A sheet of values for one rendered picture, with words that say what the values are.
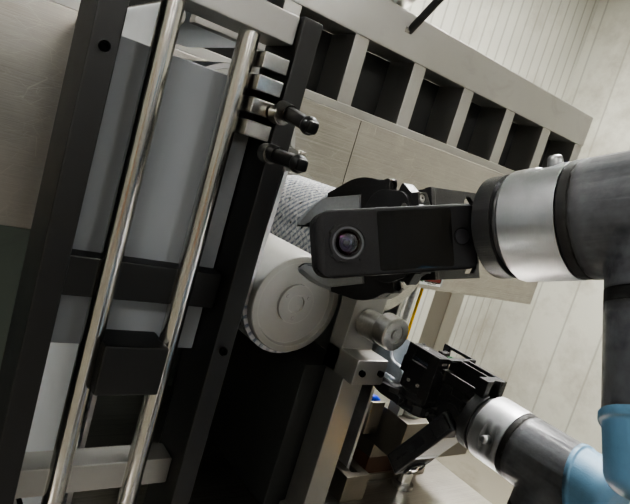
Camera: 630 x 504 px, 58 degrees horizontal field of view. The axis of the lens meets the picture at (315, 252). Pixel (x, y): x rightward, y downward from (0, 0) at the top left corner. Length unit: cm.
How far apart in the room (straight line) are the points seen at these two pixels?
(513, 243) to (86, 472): 37
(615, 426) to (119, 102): 37
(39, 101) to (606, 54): 333
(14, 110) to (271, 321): 44
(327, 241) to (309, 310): 32
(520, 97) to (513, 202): 105
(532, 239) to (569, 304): 313
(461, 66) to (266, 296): 76
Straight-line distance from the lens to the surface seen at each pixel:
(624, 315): 34
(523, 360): 363
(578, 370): 345
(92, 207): 44
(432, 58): 119
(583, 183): 36
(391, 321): 65
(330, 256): 37
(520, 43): 349
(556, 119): 154
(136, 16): 60
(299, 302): 68
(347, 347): 70
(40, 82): 86
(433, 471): 105
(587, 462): 63
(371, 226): 38
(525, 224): 37
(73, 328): 47
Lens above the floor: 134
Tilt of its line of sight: 8 degrees down
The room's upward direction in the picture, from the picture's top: 17 degrees clockwise
